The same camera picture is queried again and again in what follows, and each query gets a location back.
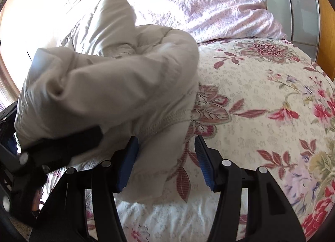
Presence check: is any beige puffer down jacket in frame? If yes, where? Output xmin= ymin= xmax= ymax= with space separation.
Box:
xmin=15 ymin=0 xmax=199 ymax=202

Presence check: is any floral bed sheet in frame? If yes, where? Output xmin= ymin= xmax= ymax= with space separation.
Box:
xmin=116 ymin=39 xmax=334 ymax=241

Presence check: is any pink crinkled duvet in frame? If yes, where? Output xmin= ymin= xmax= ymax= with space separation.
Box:
xmin=61 ymin=0 xmax=289 ymax=57

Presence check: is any wooden window frame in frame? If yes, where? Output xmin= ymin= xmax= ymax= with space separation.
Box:
xmin=1 ymin=58 xmax=20 ymax=108

